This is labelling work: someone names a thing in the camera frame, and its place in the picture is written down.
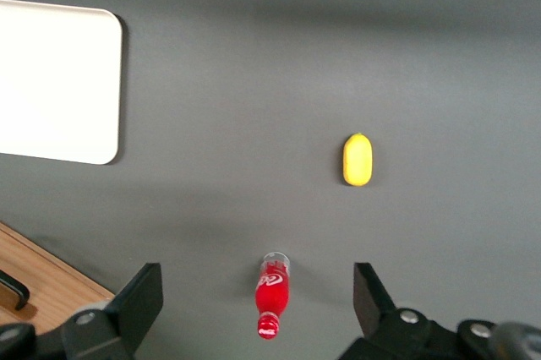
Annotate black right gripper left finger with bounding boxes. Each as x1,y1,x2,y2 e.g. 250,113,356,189
0,262,164,360

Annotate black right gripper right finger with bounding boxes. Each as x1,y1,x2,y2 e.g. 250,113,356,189
337,262,500,360

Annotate red coke bottle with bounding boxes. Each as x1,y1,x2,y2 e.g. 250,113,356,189
254,251,292,341

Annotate white rectangular tray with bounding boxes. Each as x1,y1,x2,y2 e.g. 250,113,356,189
0,0,123,166

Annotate yellow lemon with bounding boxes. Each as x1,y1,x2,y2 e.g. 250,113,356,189
342,132,374,188

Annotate black cabinet handle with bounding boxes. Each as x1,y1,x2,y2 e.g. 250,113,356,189
0,268,30,312

